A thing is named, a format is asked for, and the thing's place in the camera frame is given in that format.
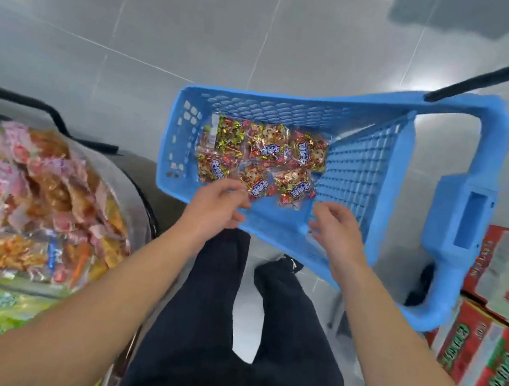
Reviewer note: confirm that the person's black clothing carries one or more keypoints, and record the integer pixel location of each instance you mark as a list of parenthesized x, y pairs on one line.
[(190, 345)]

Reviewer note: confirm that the clear acrylic snack shelves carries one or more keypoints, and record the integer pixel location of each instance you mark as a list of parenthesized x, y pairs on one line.
[(140, 210)]

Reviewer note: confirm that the blue plastic shopping basket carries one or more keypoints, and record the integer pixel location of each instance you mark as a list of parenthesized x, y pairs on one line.
[(458, 225)]

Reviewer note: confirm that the black shoe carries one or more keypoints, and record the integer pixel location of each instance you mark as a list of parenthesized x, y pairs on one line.
[(280, 261), (424, 282)]

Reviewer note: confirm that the pile of lime green packets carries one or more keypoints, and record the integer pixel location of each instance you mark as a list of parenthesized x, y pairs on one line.
[(2, 309)]

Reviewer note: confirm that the person's left forearm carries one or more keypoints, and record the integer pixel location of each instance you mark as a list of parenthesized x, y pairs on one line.
[(78, 317)]

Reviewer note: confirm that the person's right hand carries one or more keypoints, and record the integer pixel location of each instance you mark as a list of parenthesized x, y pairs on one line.
[(339, 239)]

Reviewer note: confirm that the pile of pink-label meat packets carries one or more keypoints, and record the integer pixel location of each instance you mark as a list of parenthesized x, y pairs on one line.
[(48, 205)]

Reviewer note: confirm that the person's right forearm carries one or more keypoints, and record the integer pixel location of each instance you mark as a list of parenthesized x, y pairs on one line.
[(417, 383)]

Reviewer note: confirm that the person's left hand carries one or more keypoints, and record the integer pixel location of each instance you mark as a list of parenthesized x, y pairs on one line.
[(213, 211)]

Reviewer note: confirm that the black pole rod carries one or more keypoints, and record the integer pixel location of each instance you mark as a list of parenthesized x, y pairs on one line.
[(35, 110)]

